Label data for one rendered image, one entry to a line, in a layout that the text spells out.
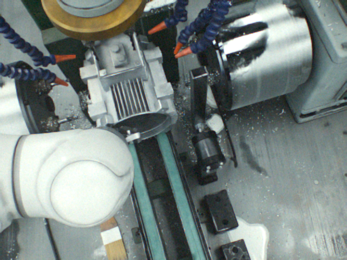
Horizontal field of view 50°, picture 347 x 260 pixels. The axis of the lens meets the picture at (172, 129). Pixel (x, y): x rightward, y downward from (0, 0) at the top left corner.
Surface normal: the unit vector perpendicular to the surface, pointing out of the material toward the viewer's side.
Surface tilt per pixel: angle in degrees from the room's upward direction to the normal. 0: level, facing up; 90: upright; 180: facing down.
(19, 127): 36
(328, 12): 0
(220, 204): 0
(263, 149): 0
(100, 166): 28
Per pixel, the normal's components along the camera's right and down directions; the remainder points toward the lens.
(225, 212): -0.06, -0.36
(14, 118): 0.08, 0.11
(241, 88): 0.22, 0.62
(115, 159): 0.74, -0.62
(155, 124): -0.56, -0.15
